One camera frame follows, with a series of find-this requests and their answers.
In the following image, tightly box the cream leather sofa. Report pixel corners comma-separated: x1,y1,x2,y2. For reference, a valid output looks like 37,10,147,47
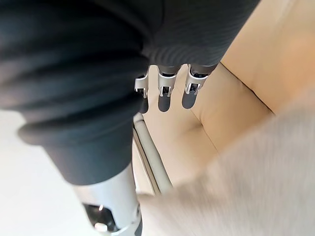
131,0,315,195

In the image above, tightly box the grey tubular frame bar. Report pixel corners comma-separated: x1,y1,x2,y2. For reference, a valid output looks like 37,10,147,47
132,119,174,195

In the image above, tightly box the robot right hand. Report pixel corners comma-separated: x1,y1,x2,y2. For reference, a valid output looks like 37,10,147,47
0,0,262,236

